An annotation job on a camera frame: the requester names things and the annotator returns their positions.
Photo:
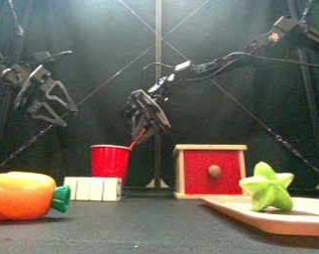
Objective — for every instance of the orange toy carrot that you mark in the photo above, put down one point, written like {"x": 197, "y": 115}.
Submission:
{"x": 20, "y": 195}

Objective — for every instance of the metal frame post with foot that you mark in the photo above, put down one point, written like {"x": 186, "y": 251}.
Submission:
{"x": 157, "y": 33}

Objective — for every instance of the red wooden drawer box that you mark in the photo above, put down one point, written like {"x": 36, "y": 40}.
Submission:
{"x": 200, "y": 182}

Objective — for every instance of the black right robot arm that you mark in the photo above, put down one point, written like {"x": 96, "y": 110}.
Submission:
{"x": 293, "y": 31}

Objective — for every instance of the dark metal frame post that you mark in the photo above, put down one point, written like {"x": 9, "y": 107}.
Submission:
{"x": 301, "y": 82}

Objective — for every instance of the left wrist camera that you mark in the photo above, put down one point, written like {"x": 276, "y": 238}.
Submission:
{"x": 41, "y": 56}

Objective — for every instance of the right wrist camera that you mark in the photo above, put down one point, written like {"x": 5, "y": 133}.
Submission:
{"x": 182, "y": 65}

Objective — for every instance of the green toy star fruit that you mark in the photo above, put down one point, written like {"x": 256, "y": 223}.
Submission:
{"x": 266, "y": 191}

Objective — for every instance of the white segmented block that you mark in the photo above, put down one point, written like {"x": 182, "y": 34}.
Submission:
{"x": 92, "y": 188}

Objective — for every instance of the red plastic cup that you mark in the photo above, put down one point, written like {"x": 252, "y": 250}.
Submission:
{"x": 110, "y": 163}

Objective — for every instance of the black backdrop cloth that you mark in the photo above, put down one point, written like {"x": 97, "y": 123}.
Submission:
{"x": 98, "y": 49}

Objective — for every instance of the wooden cutting board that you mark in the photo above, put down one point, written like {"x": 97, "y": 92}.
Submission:
{"x": 276, "y": 225}

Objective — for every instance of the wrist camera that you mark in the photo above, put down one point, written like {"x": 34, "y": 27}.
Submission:
{"x": 182, "y": 65}
{"x": 41, "y": 56}

